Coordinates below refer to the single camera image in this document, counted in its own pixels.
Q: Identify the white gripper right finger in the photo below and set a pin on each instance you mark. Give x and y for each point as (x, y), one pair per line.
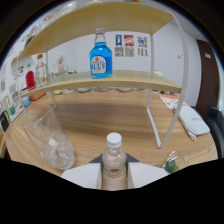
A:
(146, 174)

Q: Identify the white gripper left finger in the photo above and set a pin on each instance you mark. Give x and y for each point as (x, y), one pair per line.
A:
(83, 175)

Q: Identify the clear bottle with red label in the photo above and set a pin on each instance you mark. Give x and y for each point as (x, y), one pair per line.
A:
(114, 160)

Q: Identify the glass bowl of limes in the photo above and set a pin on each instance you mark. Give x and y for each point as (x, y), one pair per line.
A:
(178, 158)

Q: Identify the green lime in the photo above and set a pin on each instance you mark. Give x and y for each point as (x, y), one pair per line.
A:
(176, 170)
(170, 165)

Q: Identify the clear glass with ice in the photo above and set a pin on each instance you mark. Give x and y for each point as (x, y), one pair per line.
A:
(53, 146)

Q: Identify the white zip pouch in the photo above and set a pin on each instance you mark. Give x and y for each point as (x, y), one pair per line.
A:
(193, 121)

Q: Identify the orange printed paper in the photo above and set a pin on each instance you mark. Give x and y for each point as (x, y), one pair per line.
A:
(170, 101)

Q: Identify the black chair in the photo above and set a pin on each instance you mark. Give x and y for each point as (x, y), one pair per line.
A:
(216, 130)

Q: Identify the orange pot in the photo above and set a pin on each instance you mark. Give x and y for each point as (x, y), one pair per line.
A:
(37, 96)

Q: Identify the small light blue bottle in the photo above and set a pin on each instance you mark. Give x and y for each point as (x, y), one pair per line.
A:
(26, 101)

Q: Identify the black handbag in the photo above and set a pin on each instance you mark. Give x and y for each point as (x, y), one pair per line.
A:
(4, 121)

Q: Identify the white two-tier wooden shelf rack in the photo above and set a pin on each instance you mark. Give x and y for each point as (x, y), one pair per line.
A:
(100, 80)

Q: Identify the red liquid bottle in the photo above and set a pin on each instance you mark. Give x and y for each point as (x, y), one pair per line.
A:
(30, 81)

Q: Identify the clear bottle with orange cap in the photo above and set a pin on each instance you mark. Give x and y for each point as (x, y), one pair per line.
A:
(41, 75)

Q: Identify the brown door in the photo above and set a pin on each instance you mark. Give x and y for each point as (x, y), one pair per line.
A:
(204, 76)

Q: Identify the blue liquid bottle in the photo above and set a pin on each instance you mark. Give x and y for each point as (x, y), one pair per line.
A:
(101, 61)

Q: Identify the multicolour wall poster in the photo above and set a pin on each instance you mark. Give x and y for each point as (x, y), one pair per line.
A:
(142, 46)

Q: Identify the red wall poster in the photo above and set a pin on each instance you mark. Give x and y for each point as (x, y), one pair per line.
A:
(129, 45)

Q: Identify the blue wall poster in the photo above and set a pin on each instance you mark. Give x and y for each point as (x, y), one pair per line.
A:
(118, 45)

